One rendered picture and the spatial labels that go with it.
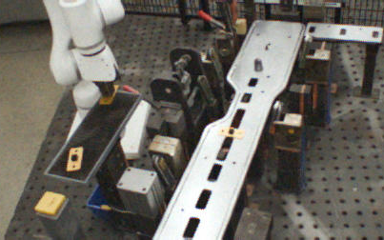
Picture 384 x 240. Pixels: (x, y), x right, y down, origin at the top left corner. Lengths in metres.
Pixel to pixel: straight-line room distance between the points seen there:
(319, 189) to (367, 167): 0.20
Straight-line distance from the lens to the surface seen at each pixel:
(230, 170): 1.46
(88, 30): 1.30
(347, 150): 1.91
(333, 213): 1.73
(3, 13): 4.38
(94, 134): 1.45
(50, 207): 1.32
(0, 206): 3.08
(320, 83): 1.84
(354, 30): 2.00
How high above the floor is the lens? 2.12
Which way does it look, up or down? 43 degrees down
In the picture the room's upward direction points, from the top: 12 degrees counter-clockwise
